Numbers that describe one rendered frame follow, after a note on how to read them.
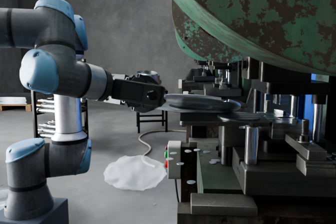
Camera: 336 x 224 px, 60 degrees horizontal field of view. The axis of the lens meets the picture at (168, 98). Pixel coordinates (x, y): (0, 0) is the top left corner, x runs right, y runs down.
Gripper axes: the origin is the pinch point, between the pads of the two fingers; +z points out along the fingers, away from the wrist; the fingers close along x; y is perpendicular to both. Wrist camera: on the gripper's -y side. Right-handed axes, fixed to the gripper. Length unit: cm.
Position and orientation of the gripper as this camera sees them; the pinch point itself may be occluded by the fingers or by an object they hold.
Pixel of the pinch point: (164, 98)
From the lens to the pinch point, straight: 77.0
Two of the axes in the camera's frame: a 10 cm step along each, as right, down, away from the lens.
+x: -1.7, 9.8, -0.5
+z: 6.4, 1.5, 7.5
